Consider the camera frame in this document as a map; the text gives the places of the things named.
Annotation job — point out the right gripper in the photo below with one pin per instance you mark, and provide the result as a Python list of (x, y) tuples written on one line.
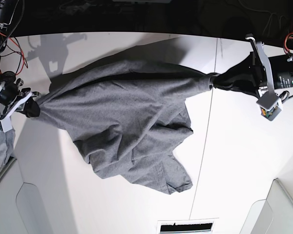
[(17, 101)]

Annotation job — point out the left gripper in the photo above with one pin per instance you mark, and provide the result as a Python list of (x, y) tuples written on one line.
[(251, 76)]

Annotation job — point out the grey t-shirt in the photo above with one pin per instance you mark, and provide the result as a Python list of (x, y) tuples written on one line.
[(127, 117)]

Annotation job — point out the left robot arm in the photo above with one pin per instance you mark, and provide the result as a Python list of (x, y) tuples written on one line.
[(282, 71)]

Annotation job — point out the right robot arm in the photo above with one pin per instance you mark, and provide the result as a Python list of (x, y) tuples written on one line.
[(11, 14)]

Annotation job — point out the white left bin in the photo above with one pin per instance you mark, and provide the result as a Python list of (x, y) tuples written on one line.
[(21, 207)]

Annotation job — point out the white bin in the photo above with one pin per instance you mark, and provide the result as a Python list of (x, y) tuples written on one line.
[(21, 207), (273, 215)]

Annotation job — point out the white right bin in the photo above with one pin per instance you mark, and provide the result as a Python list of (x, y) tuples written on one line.
[(273, 215)]

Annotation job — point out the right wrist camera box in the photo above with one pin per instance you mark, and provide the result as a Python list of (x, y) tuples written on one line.
[(5, 125)]

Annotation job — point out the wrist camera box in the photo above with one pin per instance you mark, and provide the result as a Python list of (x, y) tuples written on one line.
[(5, 125), (270, 105)]

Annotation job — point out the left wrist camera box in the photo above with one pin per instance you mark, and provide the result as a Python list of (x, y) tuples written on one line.
[(270, 105)]

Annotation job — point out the table cable grommet slot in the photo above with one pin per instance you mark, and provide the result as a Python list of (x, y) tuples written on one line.
[(194, 226)]

